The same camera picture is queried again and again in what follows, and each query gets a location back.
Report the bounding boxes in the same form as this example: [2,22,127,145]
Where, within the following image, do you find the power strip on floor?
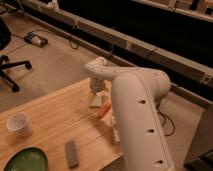
[24,32,48,48]

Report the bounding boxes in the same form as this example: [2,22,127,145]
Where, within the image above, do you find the orange carrot toy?
[97,103,111,118]

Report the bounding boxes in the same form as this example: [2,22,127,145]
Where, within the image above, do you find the white plastic bottle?
[111,115,120,144]

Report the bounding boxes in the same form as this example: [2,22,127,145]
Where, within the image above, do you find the dark cabinet at right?
[184,105,213,171]

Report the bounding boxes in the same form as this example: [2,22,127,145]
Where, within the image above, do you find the grey rectangular block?
[65,141,79,168]

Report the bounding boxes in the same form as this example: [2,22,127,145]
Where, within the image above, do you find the white sponge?
[89,92,103,108]

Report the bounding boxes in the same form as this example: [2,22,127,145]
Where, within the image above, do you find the black office chair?
[0,17,32,92]

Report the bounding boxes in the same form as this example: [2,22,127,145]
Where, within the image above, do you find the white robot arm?
[84,57,175,171]

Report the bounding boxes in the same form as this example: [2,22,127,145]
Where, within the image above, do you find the black floor cables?
[155,84,183,137]

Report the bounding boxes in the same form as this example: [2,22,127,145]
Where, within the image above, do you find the green plate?
[3,147,48,171]

